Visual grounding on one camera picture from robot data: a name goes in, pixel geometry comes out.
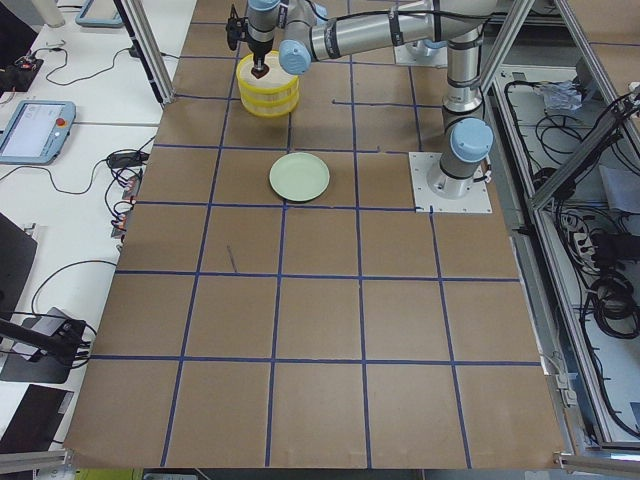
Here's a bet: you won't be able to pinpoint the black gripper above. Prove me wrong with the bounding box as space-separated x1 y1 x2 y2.
225 5 273 75

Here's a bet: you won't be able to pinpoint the yellow steamer layer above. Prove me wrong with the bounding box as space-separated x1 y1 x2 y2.
241 93 300 118
236 50 299 106

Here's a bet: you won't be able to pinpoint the black power adapter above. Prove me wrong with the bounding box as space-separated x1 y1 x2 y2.
107 152 149 169

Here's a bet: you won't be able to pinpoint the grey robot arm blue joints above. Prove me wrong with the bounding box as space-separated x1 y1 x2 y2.
248 0 501 182

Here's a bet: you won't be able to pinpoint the aluminium frame rail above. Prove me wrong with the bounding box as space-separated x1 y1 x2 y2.
529 86 639 210

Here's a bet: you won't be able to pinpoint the brown steamed bun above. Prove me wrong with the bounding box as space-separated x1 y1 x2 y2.
251 65 269 79

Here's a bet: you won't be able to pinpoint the aluminium frame post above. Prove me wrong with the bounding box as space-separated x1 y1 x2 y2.
120 0 175 106

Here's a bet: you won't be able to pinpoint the black camera stand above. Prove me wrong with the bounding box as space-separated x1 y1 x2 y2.
1 313 90 368

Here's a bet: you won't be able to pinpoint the light green round plate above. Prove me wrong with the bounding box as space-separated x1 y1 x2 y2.
269 152 330 202

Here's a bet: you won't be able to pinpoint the blue teach pendant tablet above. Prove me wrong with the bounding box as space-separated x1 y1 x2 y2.
1 100 76 166

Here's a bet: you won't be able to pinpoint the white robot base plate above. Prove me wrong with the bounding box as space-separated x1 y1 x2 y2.
408 152 493 215

